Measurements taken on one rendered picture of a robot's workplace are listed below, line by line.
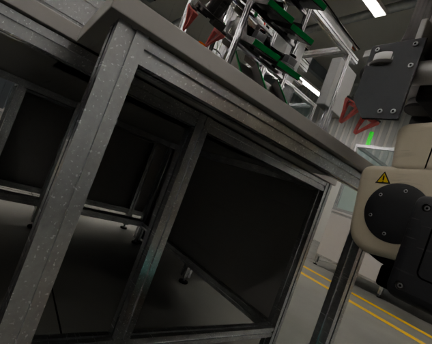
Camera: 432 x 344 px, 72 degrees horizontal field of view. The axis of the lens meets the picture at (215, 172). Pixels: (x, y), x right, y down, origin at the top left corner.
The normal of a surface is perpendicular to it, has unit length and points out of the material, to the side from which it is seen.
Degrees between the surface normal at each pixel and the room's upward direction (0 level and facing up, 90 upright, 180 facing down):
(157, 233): 90
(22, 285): 90
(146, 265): 90
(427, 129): 90
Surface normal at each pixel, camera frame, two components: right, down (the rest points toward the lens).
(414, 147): -0.75, -0.30
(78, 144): 0.55, 0.18
